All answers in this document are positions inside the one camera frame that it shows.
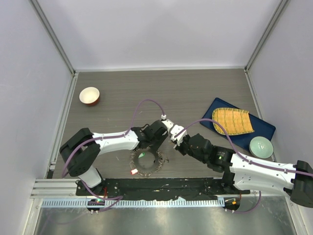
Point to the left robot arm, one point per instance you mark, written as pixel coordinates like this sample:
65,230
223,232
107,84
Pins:
81,150

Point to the red key tag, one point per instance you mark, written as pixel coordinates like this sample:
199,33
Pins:
134,171

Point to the pale green bowl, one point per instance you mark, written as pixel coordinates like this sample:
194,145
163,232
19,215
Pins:
261,147

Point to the red white bowl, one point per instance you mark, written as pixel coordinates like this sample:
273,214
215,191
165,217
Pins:
89,96

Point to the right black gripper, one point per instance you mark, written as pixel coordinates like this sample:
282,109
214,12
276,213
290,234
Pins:
179,148

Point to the black mounting plate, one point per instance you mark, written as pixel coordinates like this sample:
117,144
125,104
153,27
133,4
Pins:
165,189

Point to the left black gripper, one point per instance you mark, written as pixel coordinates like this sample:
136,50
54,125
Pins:
162,139

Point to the white slotted cable duct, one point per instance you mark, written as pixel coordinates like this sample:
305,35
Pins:
86,202

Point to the yellow bamboo basket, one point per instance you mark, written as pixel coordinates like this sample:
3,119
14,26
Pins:
234,121

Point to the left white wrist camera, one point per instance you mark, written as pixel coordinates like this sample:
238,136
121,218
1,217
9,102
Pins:
168,123

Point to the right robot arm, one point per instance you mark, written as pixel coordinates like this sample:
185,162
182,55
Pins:
243,172

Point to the blue metal tray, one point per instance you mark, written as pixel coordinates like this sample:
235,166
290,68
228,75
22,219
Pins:
260,127

